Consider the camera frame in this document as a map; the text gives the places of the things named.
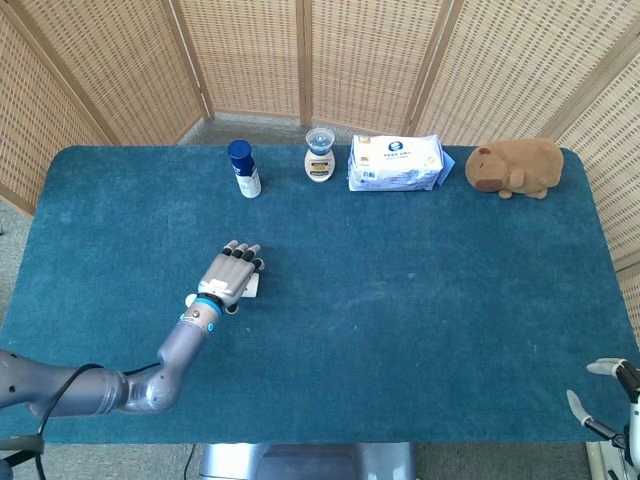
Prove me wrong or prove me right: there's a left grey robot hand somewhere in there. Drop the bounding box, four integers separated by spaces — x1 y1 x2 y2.
197 240 267 316

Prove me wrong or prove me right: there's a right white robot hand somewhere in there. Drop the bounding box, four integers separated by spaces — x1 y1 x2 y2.
566 357 640 454

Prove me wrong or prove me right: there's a blue and white bottle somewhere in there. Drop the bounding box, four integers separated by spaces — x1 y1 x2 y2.
227 139 263 200

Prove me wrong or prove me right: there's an upside-down mayonnaise squeeze bottle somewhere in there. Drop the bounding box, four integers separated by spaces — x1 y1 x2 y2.
303 127 335 184

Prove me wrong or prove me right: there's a teal blue table cloth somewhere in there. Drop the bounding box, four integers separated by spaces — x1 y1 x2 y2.
0 144 640 446

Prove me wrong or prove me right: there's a white tissue pack blue print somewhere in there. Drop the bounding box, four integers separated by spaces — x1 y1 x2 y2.
347 133 457 193

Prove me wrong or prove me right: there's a grey robot torso base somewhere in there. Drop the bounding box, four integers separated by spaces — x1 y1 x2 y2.
198 441 418 480

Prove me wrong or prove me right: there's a brown capybara plush toy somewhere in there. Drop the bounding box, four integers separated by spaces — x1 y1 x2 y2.
464 137 565 201

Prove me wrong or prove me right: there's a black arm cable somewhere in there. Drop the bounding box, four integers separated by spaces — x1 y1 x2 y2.
36 361 162 437

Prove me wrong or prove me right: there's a wicker folding screen wooden frame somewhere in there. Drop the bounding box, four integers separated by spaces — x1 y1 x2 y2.
0 0 640 346

